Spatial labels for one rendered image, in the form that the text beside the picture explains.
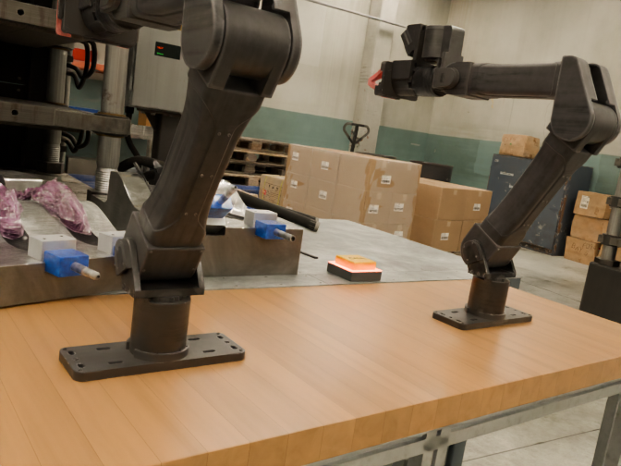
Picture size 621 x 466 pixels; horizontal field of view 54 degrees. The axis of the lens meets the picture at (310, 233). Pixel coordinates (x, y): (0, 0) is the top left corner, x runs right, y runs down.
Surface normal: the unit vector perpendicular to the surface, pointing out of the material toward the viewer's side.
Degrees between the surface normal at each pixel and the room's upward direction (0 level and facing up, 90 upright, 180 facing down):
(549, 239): 90
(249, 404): 0
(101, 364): 0
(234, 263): 90
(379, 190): 83
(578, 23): 90
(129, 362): 0
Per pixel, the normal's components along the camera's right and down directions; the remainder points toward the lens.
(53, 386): 0.14, -0.98
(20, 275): 0.78, 0.21
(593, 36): -0.85, -0.04
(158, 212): -0.69, -0.11
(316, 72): 0.51, 0.21
